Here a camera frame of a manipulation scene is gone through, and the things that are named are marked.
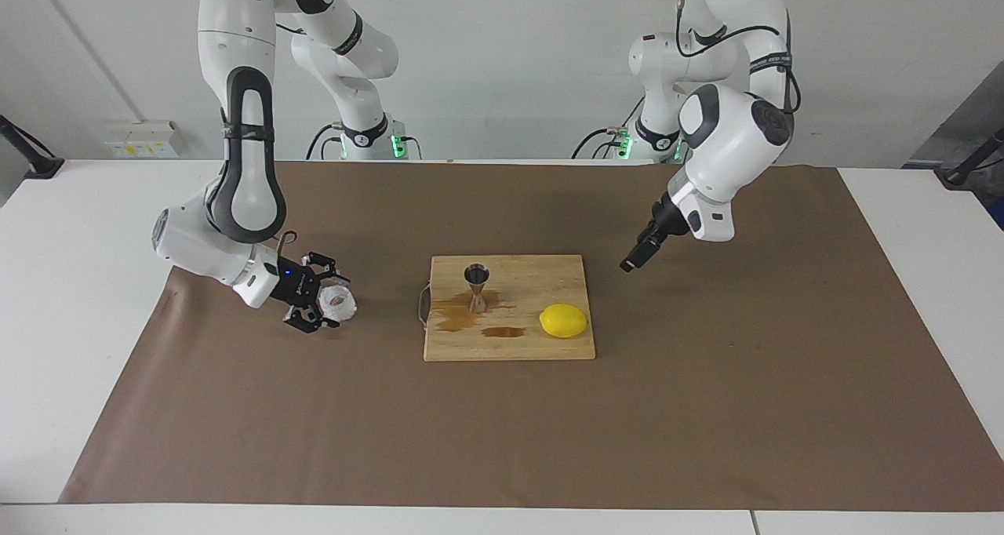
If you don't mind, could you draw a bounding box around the brown paper table mat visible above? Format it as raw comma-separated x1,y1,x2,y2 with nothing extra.
59,161,1004,512

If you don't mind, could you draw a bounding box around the yellow lemon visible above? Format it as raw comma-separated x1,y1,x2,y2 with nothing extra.
540,303,588,339

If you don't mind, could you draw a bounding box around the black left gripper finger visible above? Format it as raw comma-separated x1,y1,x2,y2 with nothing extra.
620,229,668,273

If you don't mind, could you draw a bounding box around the steel double jigger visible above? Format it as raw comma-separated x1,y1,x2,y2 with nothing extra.
463,264,493,313

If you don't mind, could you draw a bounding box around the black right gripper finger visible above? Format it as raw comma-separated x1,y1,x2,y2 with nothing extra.
284,306,340,334
302,251,350,285

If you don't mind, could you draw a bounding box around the wooden cutting board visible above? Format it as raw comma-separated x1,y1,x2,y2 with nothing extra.
418,255,596,362

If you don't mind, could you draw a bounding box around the black camera stand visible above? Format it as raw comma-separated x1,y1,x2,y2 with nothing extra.
0,115,65,180
937,127,1004,189

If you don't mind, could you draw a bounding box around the white wall socket box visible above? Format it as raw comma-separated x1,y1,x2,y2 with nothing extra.
104,121,183,159

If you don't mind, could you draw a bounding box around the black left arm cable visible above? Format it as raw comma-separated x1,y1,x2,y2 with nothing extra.
676,0,802,116

